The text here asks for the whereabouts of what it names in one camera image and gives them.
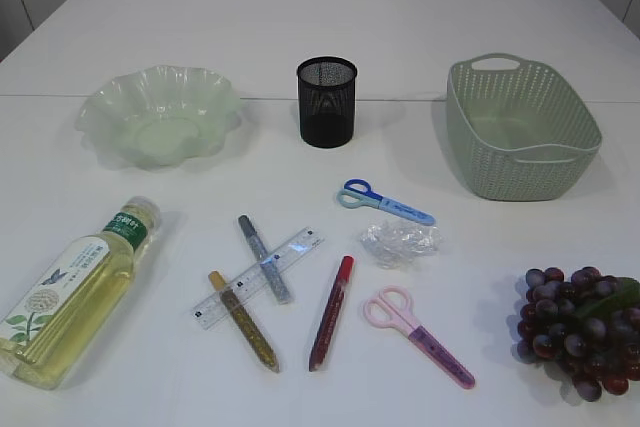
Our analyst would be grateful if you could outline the pink scissors with sheath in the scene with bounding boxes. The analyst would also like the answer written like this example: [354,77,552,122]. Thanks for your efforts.
[363,285,476,390]

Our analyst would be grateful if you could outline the yellow tea bottle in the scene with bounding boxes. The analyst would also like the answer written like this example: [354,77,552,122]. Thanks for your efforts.
[1,196,161,389]

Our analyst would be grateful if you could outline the green woven plastic basket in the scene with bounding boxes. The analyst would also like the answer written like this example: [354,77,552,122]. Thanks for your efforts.
[446,53,602,202]

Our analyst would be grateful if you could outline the silver glitter pen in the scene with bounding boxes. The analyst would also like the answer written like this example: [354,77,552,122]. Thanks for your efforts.
[238,215,292,304]

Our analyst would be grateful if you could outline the clear plastic sheet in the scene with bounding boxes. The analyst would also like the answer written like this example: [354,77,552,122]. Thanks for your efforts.
[358,220,442,269]

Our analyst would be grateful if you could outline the black mesh pen holder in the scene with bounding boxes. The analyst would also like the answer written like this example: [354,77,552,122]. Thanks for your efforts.
[296,56,358,149]

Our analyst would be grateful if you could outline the purple grape bunch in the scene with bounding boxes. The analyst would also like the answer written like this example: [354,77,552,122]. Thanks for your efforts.
[515,266,639,402]

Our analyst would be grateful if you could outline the red glitter pen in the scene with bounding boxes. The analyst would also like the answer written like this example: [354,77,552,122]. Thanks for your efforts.
[308,256,355,372]

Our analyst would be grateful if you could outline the clear plastic ruler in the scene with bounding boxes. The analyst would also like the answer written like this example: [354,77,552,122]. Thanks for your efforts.
[190,227,324,329]

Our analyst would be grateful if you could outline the blue scissors with sheath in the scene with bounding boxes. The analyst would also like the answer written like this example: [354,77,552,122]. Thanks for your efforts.
[337,178,436,227]

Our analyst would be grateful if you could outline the gold glitter pen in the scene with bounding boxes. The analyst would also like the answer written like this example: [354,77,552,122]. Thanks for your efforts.
[208,271,280,373]

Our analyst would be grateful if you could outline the green wavy plastic plate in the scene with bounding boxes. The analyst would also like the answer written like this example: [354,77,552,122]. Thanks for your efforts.
[75,65,242,169]

